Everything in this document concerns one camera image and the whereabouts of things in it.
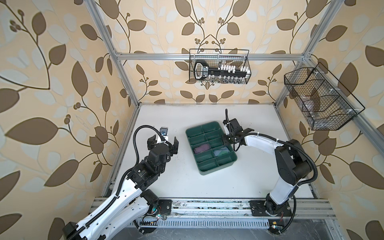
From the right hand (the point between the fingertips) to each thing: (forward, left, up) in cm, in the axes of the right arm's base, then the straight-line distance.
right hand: (225, 140), depth 94 cm
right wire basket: (+1, -46, +30) cm, 55 cm away
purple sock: (-5, +14, 0) cm, 15 cm away
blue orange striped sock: (-8, +3, +1) cm, 9 cm away
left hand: (-9, +33, +20) cm, 40 cm away
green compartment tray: (-8, +11, 0) cm, 14 cm away
